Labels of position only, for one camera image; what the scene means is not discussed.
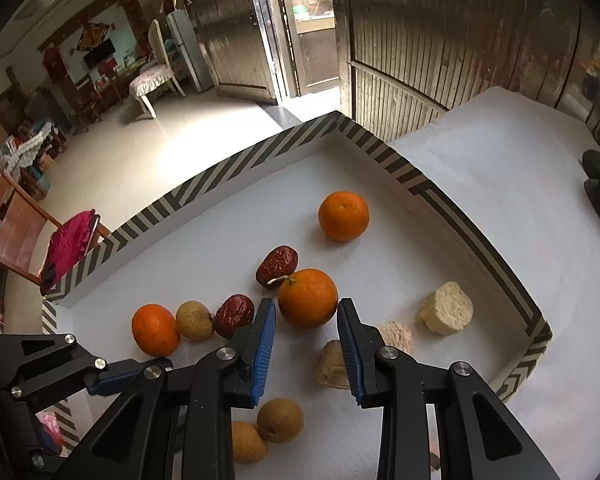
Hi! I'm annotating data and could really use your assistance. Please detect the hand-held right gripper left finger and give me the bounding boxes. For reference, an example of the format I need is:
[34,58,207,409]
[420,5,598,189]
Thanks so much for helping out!
[65,297,278,480]

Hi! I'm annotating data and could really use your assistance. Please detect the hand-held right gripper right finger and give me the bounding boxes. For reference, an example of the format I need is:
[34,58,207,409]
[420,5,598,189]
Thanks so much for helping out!
[336,298,562,480]

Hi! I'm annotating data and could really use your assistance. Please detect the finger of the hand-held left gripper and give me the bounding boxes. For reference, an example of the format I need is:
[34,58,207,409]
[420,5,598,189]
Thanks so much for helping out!
[0,333,174,404]

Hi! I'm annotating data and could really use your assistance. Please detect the beige rice cake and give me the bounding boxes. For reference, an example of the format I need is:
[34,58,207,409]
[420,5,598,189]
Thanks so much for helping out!
[315,339,352,391]

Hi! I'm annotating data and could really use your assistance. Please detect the wrinkled red date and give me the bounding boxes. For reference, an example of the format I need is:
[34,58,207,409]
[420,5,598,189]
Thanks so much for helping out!
[255,245,299,291]
[213,294,256,340]

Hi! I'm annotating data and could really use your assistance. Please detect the pale sugarcane piece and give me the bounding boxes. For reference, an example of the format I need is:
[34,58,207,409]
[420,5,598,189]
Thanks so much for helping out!
[378,321,415,356]
[416,281,474,336]

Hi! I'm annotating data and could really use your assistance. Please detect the small orange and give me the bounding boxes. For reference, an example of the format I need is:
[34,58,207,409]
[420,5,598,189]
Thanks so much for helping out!
[131,303,181,357]

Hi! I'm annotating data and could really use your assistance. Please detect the orange with stem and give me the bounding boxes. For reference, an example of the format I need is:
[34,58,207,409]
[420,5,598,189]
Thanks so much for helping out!
[277,268,339,331]

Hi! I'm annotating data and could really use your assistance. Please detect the tan longan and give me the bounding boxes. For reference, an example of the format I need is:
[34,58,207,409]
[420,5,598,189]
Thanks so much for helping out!
[256,398,304,444]
[175,300,215,343]
[231,420,270,465]

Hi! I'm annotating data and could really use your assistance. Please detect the white tray with striped rim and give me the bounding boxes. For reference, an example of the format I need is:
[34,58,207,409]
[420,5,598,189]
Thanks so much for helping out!
[40,110,554,480]

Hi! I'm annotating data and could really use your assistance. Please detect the large orange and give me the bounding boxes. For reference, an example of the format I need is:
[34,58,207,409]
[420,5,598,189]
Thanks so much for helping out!
[318,190,370,243]

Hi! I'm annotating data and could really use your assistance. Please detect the red seat cushion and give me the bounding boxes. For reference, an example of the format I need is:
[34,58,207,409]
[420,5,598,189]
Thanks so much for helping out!
[40,209,102,296]

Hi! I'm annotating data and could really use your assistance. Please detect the wooden chair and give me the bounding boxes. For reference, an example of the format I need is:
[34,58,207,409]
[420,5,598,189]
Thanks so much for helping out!
[0,170,113,287]

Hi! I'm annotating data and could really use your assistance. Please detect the pile with lace cloth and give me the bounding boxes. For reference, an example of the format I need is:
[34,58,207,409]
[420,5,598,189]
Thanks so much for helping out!
[0,119,67,201]

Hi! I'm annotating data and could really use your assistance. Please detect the white chair with floral seat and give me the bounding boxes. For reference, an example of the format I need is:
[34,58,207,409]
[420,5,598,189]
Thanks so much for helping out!
[128,19,187,120]

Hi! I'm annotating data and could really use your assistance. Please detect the white refrigerator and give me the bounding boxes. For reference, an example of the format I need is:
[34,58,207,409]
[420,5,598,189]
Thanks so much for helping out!
[166,9,214,93]

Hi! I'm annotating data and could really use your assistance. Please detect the slatted metal door leaf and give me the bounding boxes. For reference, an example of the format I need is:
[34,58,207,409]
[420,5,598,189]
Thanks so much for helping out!
[329,0,536,146]
[177,0,282,102]

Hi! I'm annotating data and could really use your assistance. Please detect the black television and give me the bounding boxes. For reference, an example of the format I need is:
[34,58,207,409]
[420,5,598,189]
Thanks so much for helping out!
[82,37,117,70]

